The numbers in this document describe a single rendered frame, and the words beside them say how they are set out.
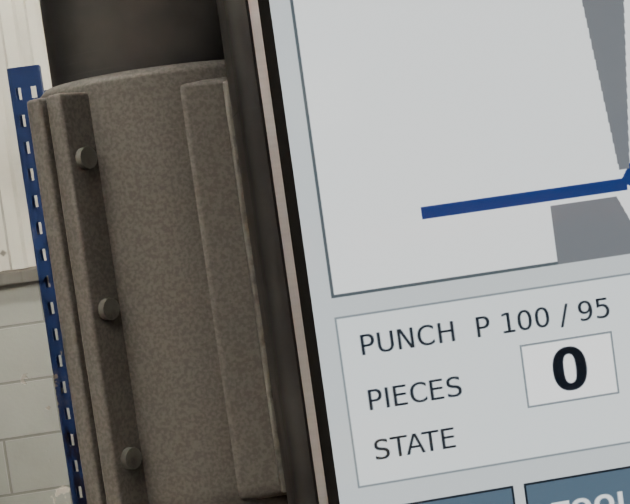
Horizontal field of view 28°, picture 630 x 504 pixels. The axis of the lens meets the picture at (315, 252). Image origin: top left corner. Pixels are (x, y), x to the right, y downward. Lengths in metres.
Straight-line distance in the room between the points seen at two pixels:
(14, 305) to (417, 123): 4.60
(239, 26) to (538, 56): 0.10
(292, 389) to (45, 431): 4.63
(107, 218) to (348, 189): 0.15
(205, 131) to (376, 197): 0.12
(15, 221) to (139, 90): 4.44
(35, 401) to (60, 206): 4.50
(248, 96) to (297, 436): 0.11
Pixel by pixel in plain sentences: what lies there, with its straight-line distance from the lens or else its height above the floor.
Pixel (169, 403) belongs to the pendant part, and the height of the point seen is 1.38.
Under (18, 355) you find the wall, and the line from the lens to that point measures 5.00.
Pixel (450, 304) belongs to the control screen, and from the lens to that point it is 0.41.
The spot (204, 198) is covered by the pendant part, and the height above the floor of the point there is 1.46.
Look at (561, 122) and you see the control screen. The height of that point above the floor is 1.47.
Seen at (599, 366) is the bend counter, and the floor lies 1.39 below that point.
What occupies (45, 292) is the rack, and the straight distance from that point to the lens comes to 2.38.
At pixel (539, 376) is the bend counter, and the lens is 0.42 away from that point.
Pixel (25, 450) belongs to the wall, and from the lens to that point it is 5.06.
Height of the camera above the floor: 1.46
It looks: 3 degrees down
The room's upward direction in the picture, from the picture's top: 8 degrees counter-clockwise
